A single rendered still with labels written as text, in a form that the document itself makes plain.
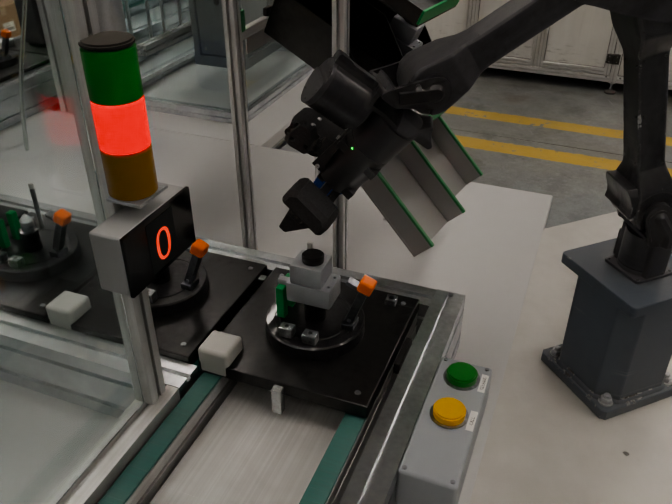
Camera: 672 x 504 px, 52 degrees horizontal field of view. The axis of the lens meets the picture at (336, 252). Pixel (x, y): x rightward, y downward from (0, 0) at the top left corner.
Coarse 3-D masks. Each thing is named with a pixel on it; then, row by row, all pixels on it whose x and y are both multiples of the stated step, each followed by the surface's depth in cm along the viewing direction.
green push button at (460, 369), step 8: (448, 368) 91; (456, 368) 91; (464, 368) 91; (472, 368) 91; (448, 376) 90; (456, 376) 89; (464, 376) 89; (472, 376) 89; (456, 384) 89; (464, 384) 89; (472, 384) 89
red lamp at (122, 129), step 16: (96, 112) 64; (112, 112) 64; (128, 112) 64; (144, 112) 66; (96, 128) 66; (112, 128) 65; (128, 128) 65; (144, 128) 66; (112, 144) 66; (128, 144) 66; (144, 144) 67
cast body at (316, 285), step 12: (300, 252) 93; (312, 252) 92; (300, 264) 91; (312, 264) 90; (324, 264) 91; (300, 276) 91; (312, 276) 90; (324, 276) 91; (336, 276) 94; (288, 288) 93; (300, 288) 92; (312, 288) 92; (324, 288) 91; (336, 288) 93; (300, 300) 93; (312, 300) 92; (324, 300) 92
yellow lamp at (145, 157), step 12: (108, 156) 67; (120, 156) 66; (132, 156) 67; (144, 156) 67; (108, 168) 67; (120, 168) 67; (132, 168) 67; (144, 168) 68; (108, 180) 68; (120, 180) 68; (132, 180) 68; (144, 180) 68; (156, 180) 70; (108, 192) 70; (120, 192) 68; (132, 192) 68; (144, 192) 69
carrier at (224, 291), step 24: (216, 264) 112; (240, 264) 112; (264, 264) 112; (168, 288) 103; (192, 288) 102; (216, 288) 106; (240, 288) 106; (168, 312) 100; (192, 312) 101; (216, 312) 101; (168, 336) 96; (192, 336) 96; (192, 360) 94
